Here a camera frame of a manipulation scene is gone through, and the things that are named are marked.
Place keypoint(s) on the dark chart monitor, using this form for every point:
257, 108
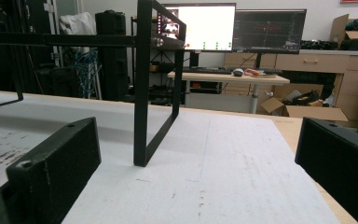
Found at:
268, 31

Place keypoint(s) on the grey computer mouse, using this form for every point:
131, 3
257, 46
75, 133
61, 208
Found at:
238, 72

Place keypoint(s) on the cardboard box with blue item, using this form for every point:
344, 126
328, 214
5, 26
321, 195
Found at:
354, 32

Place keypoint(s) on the black keyboard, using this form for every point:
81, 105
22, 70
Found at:
206, 70

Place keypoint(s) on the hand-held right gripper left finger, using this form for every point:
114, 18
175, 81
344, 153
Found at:
56, 168

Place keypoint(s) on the white foam board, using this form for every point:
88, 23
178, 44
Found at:
199, 174

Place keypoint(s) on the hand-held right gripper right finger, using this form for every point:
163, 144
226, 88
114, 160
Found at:
338, 168

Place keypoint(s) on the black metal rack frame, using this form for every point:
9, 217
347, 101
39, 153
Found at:
143, 93

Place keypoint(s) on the orange and white item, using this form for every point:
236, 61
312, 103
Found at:
254, 72

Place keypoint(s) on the light wooden office desk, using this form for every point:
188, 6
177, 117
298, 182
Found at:
230, 78

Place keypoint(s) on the bright white monitor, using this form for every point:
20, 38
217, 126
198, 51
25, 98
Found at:
206, 26

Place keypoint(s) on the black tall case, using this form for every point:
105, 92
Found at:
111, 56

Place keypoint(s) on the open cardboard box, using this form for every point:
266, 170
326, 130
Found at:
301, 107

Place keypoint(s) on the beige drawer cabinet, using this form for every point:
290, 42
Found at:
329, 71

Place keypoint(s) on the white cloth bag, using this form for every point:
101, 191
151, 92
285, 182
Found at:
77, 23

